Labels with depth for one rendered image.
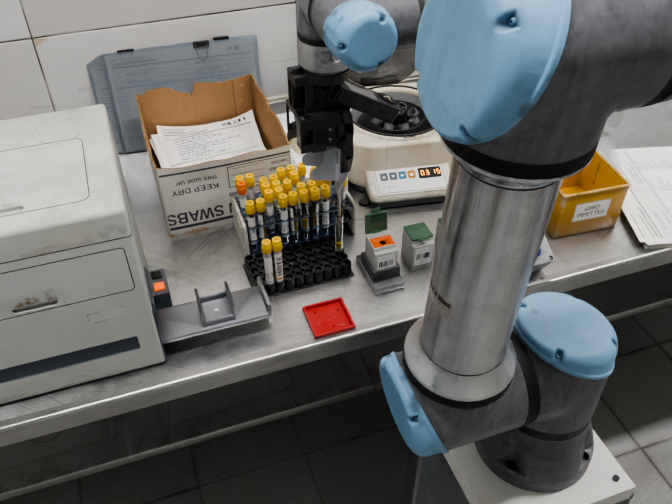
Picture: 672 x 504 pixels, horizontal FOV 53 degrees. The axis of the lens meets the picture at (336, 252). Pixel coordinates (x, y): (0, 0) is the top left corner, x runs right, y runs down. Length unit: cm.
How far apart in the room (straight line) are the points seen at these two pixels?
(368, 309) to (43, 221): 52
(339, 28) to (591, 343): 44
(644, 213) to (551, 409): 68
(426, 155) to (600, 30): 90
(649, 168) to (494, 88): 112
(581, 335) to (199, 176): 71
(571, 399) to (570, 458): 12
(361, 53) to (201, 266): 55
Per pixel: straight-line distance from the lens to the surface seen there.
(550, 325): 77
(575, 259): 127
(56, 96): 150
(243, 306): 107
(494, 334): 63
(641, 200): 143
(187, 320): 106
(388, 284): 113
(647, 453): 216
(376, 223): 112
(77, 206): 88
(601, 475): 96
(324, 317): 109
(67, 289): 93
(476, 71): 43
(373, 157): 129
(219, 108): 147
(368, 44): 80
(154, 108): 144
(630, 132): 166
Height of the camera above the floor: 168
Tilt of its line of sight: 42 degrees down
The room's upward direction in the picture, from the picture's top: straight up
